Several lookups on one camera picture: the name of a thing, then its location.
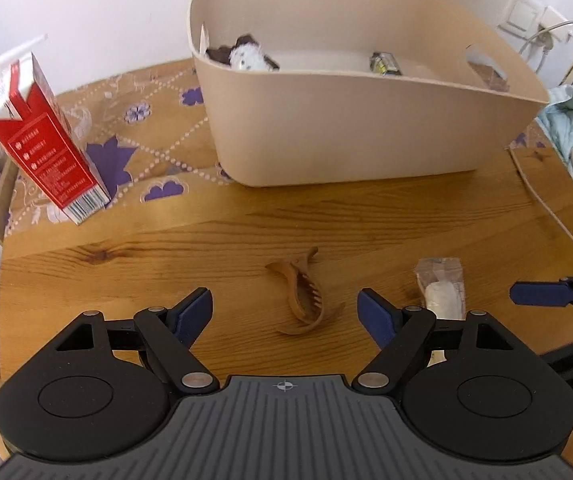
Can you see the floral patterned table mat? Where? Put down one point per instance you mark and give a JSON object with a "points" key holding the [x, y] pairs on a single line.
{"points": [[166, 125]]}

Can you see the wooden desk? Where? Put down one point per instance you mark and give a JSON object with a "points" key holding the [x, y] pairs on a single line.
{"points": [[216, 240]]}

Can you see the clear white packet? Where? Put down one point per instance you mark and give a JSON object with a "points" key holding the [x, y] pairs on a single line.
{"points": [[441, 295]]}

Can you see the beige plastic storage bin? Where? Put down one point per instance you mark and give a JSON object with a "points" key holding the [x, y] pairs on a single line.
{"points": [[341, 125]]}

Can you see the light blue blanket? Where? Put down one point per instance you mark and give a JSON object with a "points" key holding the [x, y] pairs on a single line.
{"points": [[564, 120]]}

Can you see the black charger cube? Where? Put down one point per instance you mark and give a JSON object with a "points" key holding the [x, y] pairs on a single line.
{"points": [[384, 63]]}

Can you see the white wall socket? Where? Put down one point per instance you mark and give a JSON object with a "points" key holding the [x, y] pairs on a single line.
{"points": [[520, 11]]}

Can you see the dark striped hair bow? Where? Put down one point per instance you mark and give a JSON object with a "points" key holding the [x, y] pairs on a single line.
{"points": [[216, 54]]}

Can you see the red and white milk carton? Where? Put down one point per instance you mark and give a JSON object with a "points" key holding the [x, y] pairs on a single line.
{"points": [[46, 150]]}

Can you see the white plug adapter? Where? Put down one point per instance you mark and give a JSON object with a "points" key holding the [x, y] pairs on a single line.
{"points": [[554, 22]]}

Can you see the brown hair claw clip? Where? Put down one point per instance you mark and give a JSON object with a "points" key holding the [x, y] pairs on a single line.
{"points": [[306, 305]]}

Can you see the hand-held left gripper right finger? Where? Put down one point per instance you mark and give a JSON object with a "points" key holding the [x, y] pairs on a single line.
{"points": [[376, 317]]}

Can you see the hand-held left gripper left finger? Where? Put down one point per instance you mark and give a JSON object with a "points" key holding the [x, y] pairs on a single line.
{"points": [[194, 312]]}

